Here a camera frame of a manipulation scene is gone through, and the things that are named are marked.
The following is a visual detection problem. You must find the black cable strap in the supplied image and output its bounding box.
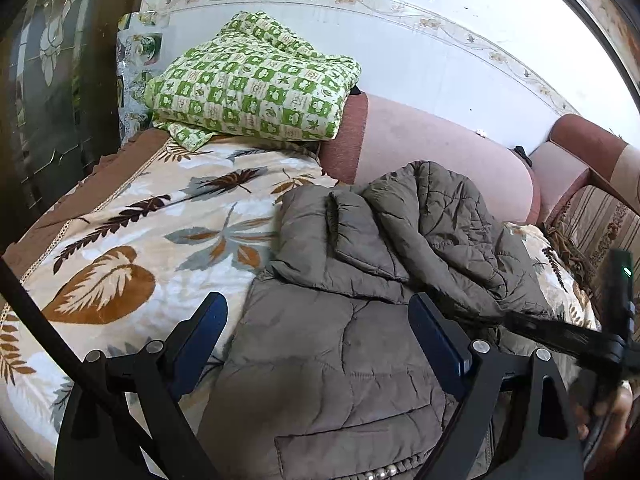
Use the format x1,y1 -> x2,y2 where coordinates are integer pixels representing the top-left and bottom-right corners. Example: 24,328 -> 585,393
0,257 -> 166,480

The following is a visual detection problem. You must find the leaf pattern plush blanket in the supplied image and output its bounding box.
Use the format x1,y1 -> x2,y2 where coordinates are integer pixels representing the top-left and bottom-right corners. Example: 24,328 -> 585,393
1,131 -> 570,472

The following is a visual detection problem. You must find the person's right hand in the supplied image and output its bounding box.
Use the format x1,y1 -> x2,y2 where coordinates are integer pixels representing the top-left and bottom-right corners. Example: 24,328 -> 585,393
574,382 -> 634,450

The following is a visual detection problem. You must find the pink bolster cushion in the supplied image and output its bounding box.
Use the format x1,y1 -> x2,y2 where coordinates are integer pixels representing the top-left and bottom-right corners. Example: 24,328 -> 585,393
319,93 -> 541,224

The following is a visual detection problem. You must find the floral patterned bag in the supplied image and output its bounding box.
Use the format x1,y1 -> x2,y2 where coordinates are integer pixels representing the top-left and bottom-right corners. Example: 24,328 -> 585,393
116,11 -> 163,145

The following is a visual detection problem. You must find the pink armrest cushion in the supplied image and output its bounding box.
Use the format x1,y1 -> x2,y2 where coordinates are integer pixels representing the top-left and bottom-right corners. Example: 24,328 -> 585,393
529,114 -> 639,226

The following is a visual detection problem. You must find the olive quilted hooded jacket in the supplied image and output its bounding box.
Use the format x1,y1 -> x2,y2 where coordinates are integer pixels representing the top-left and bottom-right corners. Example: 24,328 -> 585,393
198,162 -> 564,479

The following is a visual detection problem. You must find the green checkered folded quilt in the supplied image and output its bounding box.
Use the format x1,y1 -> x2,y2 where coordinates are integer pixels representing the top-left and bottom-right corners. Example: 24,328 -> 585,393
144,11 -> 361,152

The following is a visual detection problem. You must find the dark stained glass door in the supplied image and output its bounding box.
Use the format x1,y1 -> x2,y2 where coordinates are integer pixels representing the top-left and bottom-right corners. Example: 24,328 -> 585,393
1,0 -> 140,247

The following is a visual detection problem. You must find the striped brown sofa backrest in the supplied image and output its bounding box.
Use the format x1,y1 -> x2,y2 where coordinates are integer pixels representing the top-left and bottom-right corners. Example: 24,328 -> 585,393
544,185 -> 639,318

